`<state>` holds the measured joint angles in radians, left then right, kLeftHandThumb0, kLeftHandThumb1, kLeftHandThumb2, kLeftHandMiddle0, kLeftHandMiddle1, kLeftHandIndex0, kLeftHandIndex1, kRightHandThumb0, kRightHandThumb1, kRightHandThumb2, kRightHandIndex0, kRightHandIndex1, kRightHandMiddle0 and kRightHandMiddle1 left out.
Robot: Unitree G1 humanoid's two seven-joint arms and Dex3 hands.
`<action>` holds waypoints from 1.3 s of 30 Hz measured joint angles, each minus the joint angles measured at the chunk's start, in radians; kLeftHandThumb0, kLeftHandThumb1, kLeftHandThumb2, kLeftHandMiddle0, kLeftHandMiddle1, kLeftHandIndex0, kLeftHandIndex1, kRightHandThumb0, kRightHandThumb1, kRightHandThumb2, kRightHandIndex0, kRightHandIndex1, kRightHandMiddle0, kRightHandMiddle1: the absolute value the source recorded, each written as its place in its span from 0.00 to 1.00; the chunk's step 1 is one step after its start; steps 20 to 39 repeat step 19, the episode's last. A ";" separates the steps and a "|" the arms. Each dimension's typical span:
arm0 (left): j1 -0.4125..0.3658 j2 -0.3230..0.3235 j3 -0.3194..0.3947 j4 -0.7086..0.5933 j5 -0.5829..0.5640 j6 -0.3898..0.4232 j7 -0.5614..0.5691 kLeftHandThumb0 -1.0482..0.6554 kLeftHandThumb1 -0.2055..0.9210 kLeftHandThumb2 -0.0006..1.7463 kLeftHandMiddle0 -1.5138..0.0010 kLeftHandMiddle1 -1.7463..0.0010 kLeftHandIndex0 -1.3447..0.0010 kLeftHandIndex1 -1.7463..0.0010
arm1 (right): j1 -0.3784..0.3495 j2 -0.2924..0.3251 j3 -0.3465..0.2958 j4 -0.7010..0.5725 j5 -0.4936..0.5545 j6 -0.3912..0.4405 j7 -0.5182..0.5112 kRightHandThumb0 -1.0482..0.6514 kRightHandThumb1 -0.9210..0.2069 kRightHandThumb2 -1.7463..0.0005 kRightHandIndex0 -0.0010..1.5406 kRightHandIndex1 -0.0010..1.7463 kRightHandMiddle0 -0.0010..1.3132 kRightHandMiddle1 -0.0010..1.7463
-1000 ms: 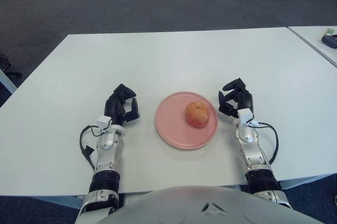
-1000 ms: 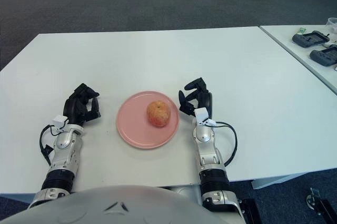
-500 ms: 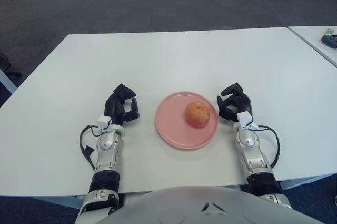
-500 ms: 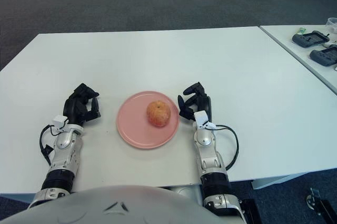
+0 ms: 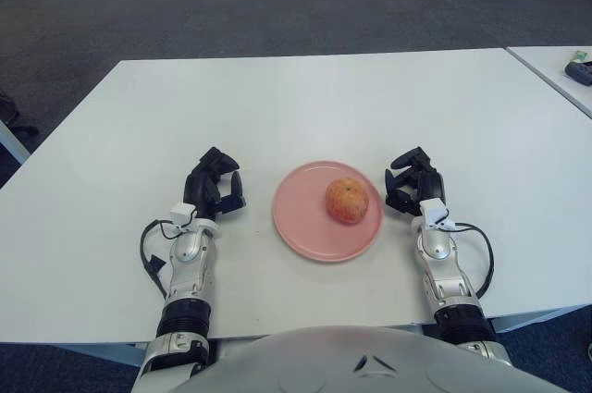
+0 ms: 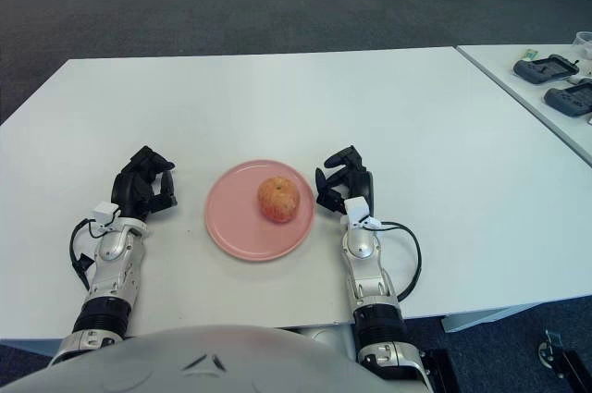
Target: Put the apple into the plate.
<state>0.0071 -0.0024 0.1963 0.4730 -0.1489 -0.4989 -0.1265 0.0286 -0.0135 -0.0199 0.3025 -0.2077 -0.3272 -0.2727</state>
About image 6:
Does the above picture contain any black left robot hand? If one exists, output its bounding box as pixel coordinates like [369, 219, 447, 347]
[110, 145, 179, 221]

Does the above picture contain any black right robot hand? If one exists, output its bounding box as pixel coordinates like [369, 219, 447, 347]
[314, 145, 376, 215]

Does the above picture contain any red yellow apple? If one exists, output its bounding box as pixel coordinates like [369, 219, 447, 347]
[256, 176, 302, 225]

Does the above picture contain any round pink plate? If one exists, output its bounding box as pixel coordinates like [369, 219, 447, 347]
[203, 159, 317, 264]

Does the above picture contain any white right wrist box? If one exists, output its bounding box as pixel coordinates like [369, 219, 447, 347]
[344, 197, 383, 230]

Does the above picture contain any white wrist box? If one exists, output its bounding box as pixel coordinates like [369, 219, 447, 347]
[92, 201, 120, 226]
[344, 197, 383, 230]

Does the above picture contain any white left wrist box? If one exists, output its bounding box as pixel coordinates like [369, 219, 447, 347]
[92, 201, 120, 226]

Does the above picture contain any glossy white robot hip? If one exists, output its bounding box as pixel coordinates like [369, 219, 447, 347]
[295, 324, 355, 357]

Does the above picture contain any grey robot torso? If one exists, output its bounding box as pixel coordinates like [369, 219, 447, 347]
[0, 324, 408, 393]

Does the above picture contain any grey handheld controller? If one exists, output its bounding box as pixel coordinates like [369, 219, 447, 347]
[512, 54, 580, 85]
[543, 80, 592, 117]

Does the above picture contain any clear plastic container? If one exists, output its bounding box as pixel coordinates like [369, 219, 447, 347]
[575, 31, 592, 59]

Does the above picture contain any black wheeled stand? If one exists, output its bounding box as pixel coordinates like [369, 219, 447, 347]
[537, 327, 592, 380]

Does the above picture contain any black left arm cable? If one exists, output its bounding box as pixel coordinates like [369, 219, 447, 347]
[68, 216, 98, 290]

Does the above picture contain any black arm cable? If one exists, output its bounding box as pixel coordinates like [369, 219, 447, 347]
[369, 220, 423, 304]
[68, 216, 98, 290]

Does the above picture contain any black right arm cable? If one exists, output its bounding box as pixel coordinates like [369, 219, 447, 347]
[369, 220, 423, 304]

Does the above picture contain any white table frame beam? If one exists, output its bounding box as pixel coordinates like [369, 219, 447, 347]
[441, 293, 592, 333]

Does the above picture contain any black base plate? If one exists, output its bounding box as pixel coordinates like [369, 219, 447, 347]
[418, 347, 457, 393]

